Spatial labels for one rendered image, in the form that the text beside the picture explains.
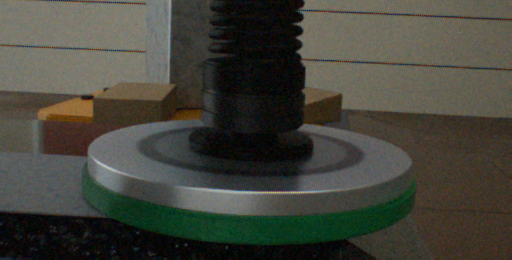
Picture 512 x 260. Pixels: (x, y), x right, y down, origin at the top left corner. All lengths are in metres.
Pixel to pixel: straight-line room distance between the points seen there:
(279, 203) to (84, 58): 6.59
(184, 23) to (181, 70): 0.08
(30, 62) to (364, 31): 3.57
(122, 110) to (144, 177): 0.58
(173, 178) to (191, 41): 0.81
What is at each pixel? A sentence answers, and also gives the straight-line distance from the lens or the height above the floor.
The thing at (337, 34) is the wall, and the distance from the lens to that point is 6.44.
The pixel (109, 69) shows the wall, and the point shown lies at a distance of 6.80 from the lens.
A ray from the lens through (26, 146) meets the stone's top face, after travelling 0.54.
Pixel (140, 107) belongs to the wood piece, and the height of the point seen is 0.82.
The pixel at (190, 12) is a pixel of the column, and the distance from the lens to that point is 1.13.
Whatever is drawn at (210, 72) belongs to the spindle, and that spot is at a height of 0.92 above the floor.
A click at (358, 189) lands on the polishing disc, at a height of 0.87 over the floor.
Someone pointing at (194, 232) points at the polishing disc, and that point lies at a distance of 0.32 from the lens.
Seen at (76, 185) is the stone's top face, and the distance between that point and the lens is 0.42.
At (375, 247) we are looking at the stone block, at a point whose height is 0.82.
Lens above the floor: 0.96
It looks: 10 degrees down
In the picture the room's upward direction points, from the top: 2 degrees clockwise
